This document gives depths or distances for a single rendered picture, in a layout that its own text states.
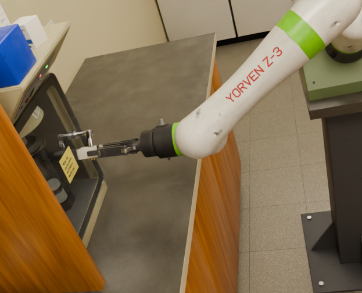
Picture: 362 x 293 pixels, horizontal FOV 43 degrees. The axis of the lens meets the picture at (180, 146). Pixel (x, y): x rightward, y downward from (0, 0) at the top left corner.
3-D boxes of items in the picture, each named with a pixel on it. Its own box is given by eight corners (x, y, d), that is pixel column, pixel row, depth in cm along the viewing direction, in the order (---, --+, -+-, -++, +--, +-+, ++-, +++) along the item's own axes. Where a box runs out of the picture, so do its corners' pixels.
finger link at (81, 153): (101, 156, 132) (100, 156, 131) (79, 159, 133) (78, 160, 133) (99, 146, 131) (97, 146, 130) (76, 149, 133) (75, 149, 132)
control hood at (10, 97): (-4, 134, 100) (-28, 96, 95) (46, 62, 125) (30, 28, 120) (42, 127, 98) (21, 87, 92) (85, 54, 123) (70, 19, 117)
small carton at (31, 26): (20, 50, 109) (7, 27, 105) (32, 39, 112) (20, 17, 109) (36, 49, 107) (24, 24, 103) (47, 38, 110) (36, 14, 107)
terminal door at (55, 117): (75, 253, 126) (3, 139, 102) (103, 177, 149) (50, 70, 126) (77, 253, 125) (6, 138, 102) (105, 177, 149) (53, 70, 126)
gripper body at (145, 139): (158, 127, 131) (128, 131, 134) (150, 131, 123) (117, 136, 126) (163, 152, 133) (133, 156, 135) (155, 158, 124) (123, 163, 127)
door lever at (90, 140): (82, 161, 135) (78, 163, 133) (76, 129, 134) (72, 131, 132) (99, 158, 134) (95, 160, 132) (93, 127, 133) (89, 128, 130)
